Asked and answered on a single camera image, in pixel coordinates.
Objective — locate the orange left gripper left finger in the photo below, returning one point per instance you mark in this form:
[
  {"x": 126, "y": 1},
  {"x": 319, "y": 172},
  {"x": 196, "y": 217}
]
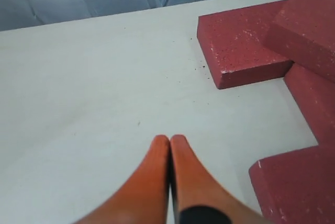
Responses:
[{"x": 144, "y": 197}]

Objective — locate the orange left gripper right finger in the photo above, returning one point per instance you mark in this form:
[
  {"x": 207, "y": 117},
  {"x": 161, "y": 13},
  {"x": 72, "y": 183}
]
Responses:
[{"x": 197, "y": 196}]

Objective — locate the red brick with white chip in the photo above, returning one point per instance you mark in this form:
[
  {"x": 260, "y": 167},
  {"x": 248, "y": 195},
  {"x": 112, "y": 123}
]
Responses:
[{"x": 296, "y": 186}]

